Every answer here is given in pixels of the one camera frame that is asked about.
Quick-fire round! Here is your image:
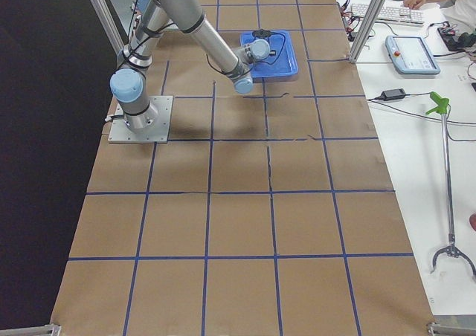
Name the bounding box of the blue plastic tray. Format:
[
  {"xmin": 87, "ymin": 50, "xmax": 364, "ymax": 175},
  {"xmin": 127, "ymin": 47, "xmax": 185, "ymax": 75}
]
[{"xmin": 239, "ymin": 30, "xmax": 299, "ymax": 81}]

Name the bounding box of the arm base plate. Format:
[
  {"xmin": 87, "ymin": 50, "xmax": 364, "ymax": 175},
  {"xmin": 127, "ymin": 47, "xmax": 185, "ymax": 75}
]
[{"xmin": 108, "ymin": 96, "xmax": 173, "ymax": 143}]

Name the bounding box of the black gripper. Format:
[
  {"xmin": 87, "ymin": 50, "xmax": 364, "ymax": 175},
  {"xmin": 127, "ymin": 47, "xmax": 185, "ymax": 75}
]
[{"xmin": 251, "ymin": 28, "xmax": 273, "ymax": 39}]

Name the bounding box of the aluminium frame post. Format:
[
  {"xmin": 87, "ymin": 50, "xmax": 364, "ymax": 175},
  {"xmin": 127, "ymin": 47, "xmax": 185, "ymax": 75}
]
[{"xmin": 348, "ymin": 0, "xmax": 385, "ymax": 64}]

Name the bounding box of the white keyboard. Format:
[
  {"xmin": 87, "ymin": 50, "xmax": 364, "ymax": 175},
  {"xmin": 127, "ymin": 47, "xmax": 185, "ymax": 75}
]
[{"xmin": 351, "ymin": 3, "xmax": 425, "ymax": 27}]

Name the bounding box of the teach pendant tablet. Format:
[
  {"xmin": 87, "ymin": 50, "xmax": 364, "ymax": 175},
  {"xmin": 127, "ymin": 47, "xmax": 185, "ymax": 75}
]
[{"xmin": 385, "ymin": 36, "xmax": 440, "ymax": 76}]

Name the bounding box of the black power adapter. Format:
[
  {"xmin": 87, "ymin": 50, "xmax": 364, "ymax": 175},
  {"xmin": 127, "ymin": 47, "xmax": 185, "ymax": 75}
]
[{"xmin": 380, "ymin": 88, "xmax": 407, "ymax": 101}]

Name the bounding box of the green handled reacher grabber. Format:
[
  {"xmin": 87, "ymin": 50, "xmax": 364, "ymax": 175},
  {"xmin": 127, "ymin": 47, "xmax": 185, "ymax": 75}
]
[{"xmin": 426, "ymin": 91, "xmax": 475, "ymax": 280}]

